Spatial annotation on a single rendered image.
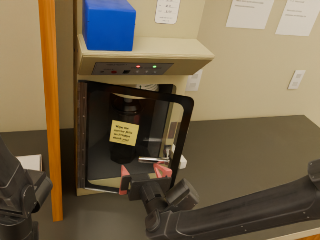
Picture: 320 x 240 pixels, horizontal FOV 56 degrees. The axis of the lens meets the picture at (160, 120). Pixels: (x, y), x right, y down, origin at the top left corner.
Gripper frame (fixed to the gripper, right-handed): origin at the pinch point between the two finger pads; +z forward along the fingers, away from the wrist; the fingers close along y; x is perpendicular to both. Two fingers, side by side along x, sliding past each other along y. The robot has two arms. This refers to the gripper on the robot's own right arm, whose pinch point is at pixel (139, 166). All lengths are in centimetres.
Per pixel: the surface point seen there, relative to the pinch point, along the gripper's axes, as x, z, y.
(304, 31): -33, 52, -96
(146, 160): -2.2, 0.1, -1.8
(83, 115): -10.4, 11.5, 14.5
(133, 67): -28.0, 4.7, 4.6
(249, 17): -36, 53, -63
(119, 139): -4.4, 7.9, 4.4
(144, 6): -41.3, 11.2, 1.8
